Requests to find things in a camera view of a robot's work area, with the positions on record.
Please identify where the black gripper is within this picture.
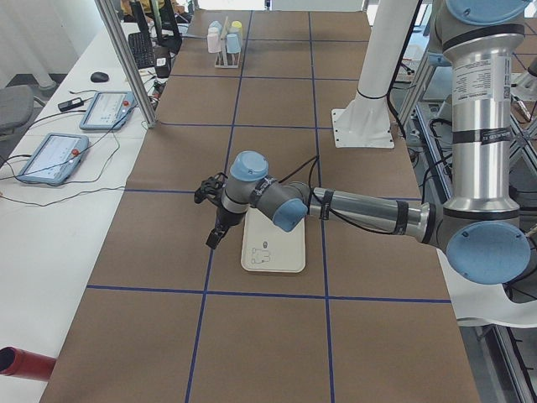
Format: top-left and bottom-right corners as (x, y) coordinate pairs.
(206, 204), (247, 249)

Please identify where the pink plastic cup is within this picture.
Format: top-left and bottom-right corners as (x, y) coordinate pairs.
(206, 33), (222, 54)

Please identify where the light blue plastic cup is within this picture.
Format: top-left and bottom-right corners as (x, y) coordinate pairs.
(226, 33), (242, 55)

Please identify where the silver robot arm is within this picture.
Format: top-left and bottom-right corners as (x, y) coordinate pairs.
(195, 12), (446, 299)

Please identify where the cream rabbit tray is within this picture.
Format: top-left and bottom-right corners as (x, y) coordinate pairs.
(241, 208), (305, 274)

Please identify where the far teach pendant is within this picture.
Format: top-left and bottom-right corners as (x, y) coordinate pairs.
(79, 92), (137, 131)

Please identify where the teach pendant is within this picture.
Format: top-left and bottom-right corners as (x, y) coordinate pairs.
(16, 133), (90, 186)
(79, 92), (137, 131)

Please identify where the near teach pendant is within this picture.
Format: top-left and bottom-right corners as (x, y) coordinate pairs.
(16, 133), (90, 186)

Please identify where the black computer mouse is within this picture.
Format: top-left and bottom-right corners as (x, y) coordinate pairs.
(90, 71), (110, 83)

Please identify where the black keyboard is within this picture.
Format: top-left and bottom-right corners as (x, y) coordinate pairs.
(128, 32), (154, 69)

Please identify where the red cylinder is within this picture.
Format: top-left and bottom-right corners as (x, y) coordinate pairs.
(1, 347), (56, 381)

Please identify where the white chair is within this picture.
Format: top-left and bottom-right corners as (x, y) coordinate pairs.
(436, 249), (537, 328)

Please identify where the white wire cup rack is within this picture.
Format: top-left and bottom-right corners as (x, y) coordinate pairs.
(215, 17), (243, 68)

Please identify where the aluminium frame post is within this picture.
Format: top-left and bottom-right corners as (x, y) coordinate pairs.
(94, 0), (157, 128)

